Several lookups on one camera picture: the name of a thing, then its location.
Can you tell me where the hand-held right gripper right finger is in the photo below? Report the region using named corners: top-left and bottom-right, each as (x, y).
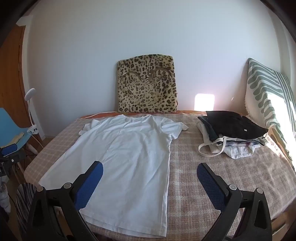
top-left (196, 162), bottom-right (273, 241)

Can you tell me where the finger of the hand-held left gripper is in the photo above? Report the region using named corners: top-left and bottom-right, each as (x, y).
top-left (0, 144), bottom-right (26, 167)

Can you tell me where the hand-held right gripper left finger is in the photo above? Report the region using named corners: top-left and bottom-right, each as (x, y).
top-left (17, 161), bottom-right (104, 241)

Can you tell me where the white button shirt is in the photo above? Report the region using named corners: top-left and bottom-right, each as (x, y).
top-left (38, 114), bottom-right (189, 239)

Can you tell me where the blue chair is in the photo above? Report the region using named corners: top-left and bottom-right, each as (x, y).
top-left (0, 108), bottom-right (29, 149)

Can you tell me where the beige checked blanket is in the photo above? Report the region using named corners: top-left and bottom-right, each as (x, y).
top-left (24, 111), bottom-right (296, 233)

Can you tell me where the white clip lamp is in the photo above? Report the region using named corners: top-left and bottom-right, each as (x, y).
top-left (24, 88), bottom-right (39, 135)

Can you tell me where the cream tote bag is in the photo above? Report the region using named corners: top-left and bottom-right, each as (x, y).
top-left (197, 120), bottom-right (232, 158)

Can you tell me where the white printed folded garment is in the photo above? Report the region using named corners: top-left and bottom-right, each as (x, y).
top-left (223, 138), bottom-right (266, 159)

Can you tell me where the striped cloth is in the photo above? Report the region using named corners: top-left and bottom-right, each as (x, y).
top-left (16, 183), bottom-right (38, 233)

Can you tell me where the black folded garment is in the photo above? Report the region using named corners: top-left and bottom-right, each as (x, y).
top-left (198, 111), bottom-right (269, 142)

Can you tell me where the wooden door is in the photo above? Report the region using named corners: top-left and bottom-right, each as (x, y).
top-left (0, 25), bottom-right (31, 145)

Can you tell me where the green striped pillow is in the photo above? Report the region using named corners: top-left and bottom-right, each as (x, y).
top-left (245, 58), bottom-right (296, 163)

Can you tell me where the leopard print bag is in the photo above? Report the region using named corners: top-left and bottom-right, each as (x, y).
top-left (116, 54), bottom-right (178, 114)

